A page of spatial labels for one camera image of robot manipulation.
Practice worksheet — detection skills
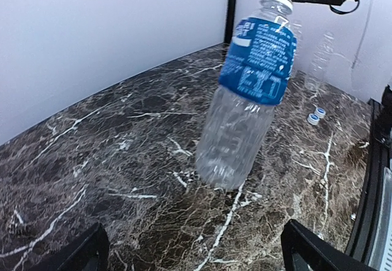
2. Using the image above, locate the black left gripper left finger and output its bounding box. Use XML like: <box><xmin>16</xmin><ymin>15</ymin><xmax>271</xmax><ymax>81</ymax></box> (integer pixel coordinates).
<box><xmin>29</xmin><ymin>223</ymin><xmax>110</xmax><ymax>271</ymax></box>

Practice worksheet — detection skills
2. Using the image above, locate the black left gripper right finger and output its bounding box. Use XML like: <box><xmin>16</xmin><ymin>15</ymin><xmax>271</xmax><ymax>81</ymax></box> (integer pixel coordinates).
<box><xmin>281</xmin><ymin>219</ymin><xmax>373</xmax><ymax>271</ymax></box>

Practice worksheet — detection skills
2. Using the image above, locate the clear bottle blue pepsi label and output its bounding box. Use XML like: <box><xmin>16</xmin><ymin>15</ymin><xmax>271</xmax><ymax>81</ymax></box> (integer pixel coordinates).
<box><xmin>195</xmin><ymin>0</ymin><xmax>296</xmax><ymax>190</ymax></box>

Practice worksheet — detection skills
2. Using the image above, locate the black right corner post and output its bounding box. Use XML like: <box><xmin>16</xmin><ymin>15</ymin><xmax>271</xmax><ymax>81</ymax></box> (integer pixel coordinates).
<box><xmin>224</xmin><ymin>0</ymin><xmax>236</xmax><ymax>44</ymax></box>

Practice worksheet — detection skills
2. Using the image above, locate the black front table rail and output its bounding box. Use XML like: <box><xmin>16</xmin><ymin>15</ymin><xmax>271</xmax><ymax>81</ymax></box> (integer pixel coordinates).
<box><xmin>345</xmin><ymin>99</ymin><xmax>391</xmax><ymax>264</ymax></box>

